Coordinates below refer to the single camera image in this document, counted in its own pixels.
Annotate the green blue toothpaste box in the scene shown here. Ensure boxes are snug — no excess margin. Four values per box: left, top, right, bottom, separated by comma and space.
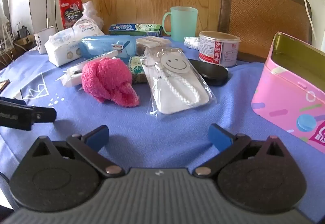
109, 23, 163, 37

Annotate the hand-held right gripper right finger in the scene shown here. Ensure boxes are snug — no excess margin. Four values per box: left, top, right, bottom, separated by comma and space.
193, 124, 292, 178

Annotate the clear plastic bagged pack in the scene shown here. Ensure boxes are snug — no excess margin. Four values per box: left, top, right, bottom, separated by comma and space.
72, 1, 105, 37

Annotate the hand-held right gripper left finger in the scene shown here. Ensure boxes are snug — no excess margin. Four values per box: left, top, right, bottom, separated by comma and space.
24, 125, 125, 178

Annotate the white tissue pack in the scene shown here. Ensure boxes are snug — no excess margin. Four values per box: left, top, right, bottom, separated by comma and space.
44, 28, 88, 66

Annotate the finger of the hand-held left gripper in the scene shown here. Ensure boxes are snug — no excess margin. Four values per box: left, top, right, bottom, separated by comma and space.
32, 107, 57, 123

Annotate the white red label can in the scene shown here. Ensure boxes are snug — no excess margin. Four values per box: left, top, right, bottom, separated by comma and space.
198, 31, 241, 67

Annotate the black oval lid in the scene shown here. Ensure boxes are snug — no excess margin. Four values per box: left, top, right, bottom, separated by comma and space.
189, 59, 229, 87

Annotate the blue glasses case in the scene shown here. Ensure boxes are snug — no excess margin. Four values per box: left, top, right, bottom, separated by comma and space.
81, 35, 137, 59

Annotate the white cotton swab pack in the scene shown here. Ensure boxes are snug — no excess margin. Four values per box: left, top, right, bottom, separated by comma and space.
60, 50, 119, 87

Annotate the white cable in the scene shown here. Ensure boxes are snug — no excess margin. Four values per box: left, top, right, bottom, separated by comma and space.
288, 0, 316, 44

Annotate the pink knitted cloth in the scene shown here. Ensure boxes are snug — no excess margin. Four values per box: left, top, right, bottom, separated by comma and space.
81, 58, 140, 107

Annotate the brown snack pack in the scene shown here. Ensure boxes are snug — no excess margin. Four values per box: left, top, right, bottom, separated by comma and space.
136, 37, 173, 57

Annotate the white bagged phone case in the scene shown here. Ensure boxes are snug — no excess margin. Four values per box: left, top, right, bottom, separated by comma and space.
140, 48, 216, 120

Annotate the red printed box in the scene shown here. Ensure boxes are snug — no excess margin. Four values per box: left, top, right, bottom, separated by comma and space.
59, 0, 83, 30

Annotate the green patterned packet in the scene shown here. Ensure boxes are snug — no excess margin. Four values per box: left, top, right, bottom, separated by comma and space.
128, 56, 148, 84

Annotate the pink tin box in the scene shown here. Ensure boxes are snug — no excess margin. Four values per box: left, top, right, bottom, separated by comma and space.
251, 31, 325, 155

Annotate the green plastic cup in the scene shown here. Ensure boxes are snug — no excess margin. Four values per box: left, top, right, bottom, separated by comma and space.
162, 6, 198, 42

